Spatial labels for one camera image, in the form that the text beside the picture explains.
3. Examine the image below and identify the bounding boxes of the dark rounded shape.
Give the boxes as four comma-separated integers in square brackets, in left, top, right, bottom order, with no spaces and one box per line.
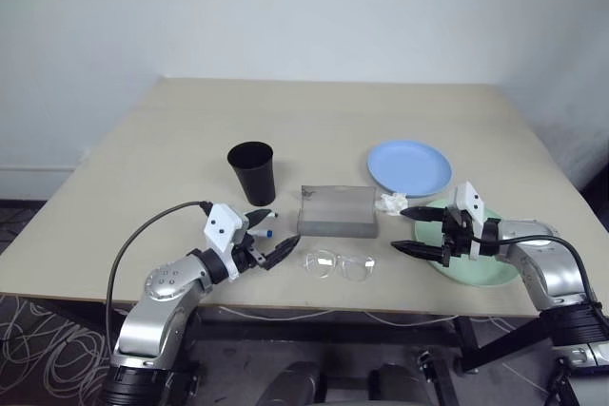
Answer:
[256,359,330,406]

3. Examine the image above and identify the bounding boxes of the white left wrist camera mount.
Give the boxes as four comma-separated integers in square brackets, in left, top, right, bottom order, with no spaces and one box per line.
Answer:
[203,203,250,281]

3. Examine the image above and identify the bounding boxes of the blue plate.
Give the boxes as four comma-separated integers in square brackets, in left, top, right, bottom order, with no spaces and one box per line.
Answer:
[366,139,454,200]

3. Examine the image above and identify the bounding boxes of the white cable under table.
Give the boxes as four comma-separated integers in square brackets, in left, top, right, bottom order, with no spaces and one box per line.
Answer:
[208,305,527,332]

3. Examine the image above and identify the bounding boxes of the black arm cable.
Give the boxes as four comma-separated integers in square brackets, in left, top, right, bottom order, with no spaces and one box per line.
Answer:
[105,200,213,360]
[471,233,602,313]

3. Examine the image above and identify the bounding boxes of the light green plate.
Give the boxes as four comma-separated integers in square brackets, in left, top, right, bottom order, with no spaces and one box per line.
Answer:
[413,198,522,289]

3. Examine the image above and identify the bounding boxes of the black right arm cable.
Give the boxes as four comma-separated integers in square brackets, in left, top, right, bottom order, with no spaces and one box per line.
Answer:
[471,233,602,313]

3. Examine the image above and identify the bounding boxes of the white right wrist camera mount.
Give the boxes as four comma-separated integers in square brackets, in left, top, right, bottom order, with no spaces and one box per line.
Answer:
[454,181,487,262]

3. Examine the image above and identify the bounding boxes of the transparent grey glasses case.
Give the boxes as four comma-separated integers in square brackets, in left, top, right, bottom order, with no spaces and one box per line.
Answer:
[295,184,381,240]

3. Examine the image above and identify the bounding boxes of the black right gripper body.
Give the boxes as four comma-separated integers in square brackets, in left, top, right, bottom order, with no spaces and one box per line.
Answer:
[439,205,478,268]

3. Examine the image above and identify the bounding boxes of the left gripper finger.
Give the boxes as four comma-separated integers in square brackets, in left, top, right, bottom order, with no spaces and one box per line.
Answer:
[246,208,273,228]
[263,234,302,272]

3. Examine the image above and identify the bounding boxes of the black plastic cup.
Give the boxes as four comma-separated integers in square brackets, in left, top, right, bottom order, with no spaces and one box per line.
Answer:
[226,141,278,207]

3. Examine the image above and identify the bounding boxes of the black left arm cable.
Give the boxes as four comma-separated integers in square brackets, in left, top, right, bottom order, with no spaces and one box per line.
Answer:
[105,200,213,360]

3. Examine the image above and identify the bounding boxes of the crumpled white tissue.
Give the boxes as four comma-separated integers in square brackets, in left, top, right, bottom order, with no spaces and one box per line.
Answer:
[374,191,409,217]

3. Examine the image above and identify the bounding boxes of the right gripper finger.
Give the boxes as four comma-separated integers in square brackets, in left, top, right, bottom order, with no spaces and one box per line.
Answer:
[390,240,444,261]
[401,206,446,223]

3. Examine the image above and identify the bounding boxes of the clear frame glasses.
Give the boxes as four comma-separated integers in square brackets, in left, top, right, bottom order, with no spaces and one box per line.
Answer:
[303,249,378,284]

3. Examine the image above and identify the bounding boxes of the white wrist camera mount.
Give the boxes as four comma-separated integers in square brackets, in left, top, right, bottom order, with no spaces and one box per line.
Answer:
[203,203,250,281]
[454,181,487,262]

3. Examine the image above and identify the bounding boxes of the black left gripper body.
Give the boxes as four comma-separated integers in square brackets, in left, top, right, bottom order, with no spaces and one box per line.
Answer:
[231,232,268,274]

